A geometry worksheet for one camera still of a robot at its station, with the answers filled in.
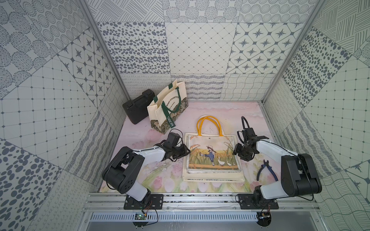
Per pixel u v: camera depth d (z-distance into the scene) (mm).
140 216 716
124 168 460
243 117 846
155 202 735
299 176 439
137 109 943
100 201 747
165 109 913
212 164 838
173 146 730
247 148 679
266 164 859
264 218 716
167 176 835
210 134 1018
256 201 679
